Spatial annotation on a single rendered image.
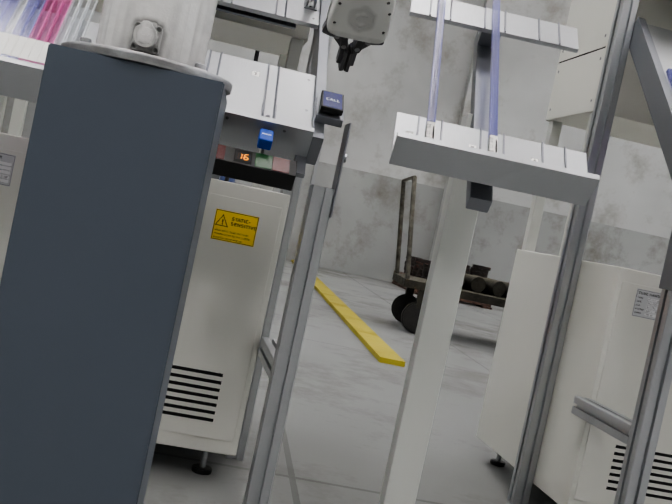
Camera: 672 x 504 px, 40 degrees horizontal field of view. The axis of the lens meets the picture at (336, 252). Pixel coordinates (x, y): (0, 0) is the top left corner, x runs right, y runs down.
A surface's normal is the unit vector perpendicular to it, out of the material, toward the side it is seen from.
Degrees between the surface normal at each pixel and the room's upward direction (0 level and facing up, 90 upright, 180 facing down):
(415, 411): 90
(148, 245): 90
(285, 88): 42
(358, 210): 90
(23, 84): 132
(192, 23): 90
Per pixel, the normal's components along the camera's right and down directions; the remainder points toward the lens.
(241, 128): -0.02, 0.70
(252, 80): 0.26, -0.68
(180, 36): 0.62, 0.15
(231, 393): 0.16, 0.07
